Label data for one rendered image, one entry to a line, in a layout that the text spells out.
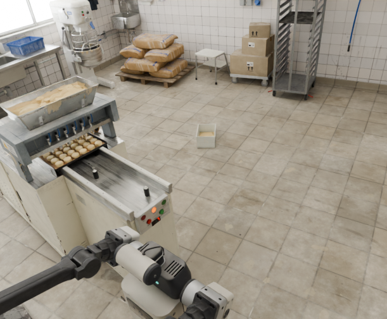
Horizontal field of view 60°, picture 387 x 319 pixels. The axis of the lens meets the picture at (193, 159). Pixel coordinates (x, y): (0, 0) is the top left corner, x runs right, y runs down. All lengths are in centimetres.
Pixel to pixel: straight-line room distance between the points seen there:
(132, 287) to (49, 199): 127
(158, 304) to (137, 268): 20
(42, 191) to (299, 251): 192
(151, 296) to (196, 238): 163
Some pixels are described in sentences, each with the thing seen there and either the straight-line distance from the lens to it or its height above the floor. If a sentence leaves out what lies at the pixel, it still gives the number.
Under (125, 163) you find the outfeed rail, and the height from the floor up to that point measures 89.
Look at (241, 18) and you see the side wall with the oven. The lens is 574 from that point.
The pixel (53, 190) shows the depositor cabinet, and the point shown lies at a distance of 241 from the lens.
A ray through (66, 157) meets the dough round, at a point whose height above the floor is 92.
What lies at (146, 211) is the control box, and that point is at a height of 83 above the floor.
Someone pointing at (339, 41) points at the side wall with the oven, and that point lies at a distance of 539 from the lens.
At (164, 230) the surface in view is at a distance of 217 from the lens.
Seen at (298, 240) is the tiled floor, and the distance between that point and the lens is 288.
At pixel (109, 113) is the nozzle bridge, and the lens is 247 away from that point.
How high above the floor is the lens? 212
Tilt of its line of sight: 35 degrees down
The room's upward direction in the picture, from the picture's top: 6 degrees counter-clockwise
